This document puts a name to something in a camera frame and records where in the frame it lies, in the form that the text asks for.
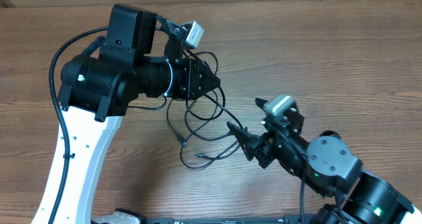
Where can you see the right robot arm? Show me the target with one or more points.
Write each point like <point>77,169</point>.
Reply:
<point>326,165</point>

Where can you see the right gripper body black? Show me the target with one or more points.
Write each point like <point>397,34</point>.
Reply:
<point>279,148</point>

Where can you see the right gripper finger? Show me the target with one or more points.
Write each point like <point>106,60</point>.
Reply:
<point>261,103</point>
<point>249,142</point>

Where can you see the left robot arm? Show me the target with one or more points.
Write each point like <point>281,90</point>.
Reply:
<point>138,52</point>

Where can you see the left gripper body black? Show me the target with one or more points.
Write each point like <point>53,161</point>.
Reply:
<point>182,76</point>

